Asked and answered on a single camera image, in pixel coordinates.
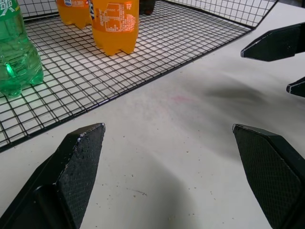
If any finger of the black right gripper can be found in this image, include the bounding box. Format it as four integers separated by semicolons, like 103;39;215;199
286;76;305;98
240;22;305;62

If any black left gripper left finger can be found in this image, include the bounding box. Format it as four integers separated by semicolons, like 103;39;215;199
0;123;106;229

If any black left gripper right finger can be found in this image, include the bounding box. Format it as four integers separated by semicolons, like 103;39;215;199
232;124;305;229

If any dark cola bottle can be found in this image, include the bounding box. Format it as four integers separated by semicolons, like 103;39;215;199
139;0;157;16

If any green soda bottle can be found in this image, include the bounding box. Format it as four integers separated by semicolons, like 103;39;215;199
0;0;44;97

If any orange soda bottle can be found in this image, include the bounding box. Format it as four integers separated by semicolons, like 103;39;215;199
90;0;140;56
56;0;93;30

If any black wire grid rack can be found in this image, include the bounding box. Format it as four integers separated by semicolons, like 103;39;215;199
0;0;280;153

